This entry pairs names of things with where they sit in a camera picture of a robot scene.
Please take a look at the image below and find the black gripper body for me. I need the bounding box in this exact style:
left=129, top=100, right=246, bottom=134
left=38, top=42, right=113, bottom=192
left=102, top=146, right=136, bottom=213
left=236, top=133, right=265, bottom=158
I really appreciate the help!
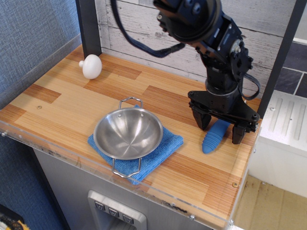
left=188, top=91, right=260, bottom=132

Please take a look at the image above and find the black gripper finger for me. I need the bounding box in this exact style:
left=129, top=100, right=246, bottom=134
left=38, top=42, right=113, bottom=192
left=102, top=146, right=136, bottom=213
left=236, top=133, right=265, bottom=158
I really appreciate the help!
left=191, top=106, right=212, bottom=130
left=232, top=123, right=247, bottom=144

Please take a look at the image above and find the blue handled metal spork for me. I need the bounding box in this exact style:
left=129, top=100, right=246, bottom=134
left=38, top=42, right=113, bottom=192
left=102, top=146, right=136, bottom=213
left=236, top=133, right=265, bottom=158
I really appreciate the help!
left=202, top=119, right=230, bottom=154

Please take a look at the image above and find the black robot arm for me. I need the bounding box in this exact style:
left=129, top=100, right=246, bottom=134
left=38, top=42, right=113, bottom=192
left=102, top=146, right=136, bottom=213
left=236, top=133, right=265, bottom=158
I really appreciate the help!
left=154, top=0, right=260, bottom=144

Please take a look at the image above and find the white ridged sink drainboard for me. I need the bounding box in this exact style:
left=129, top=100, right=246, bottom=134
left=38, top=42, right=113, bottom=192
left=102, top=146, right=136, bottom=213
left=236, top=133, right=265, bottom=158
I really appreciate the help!
left=259, top=90, right=307, bottom=157

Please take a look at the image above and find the blue folded cloth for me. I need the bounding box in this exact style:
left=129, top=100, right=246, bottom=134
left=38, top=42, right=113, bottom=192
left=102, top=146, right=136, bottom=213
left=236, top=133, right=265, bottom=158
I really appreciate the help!
left=87, top=104, right=184, bottom=185

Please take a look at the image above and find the clear acrylic edge guard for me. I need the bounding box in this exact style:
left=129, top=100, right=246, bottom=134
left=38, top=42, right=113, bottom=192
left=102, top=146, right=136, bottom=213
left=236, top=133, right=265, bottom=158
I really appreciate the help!
left=0, top=119, right=262, bottom=230

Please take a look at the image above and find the white mushroom shaped toy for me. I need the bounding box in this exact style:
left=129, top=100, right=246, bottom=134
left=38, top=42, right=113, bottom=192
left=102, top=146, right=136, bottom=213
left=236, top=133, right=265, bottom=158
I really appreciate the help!
left=79, top=54, right=102, bottom=80

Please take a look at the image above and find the silver button control panel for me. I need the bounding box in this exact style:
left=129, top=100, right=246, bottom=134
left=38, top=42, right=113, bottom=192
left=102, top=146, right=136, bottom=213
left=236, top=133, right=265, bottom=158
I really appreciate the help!
left=88, top=190, right=147, bottom=230

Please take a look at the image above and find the yellow black object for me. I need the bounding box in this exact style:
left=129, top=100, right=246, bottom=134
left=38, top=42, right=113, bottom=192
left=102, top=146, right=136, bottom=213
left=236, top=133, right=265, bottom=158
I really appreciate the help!
left=0, top=213, right=30, bottom=230

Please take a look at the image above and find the steel pan with wire handles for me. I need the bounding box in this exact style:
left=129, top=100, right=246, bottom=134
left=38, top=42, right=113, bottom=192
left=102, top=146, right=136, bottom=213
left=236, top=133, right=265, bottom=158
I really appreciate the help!
left=93, top=97, right=163, bottom=178

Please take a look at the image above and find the dark right frame post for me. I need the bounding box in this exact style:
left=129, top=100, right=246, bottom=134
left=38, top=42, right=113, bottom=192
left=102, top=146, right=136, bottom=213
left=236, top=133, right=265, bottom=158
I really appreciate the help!
left=257, top=0, right=307, bottom=118

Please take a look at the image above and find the dark frame post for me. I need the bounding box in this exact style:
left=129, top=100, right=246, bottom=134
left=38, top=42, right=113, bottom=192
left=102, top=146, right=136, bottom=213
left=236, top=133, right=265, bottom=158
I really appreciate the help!
left=75, top=0, right=102, bottom=58
left=257, top=0, right=307, bottom=118

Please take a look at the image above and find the dark left frame post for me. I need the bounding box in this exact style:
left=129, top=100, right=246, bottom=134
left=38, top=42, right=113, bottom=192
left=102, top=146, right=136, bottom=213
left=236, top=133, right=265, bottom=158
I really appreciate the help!
left=75, top=0, right=102, bottom=58

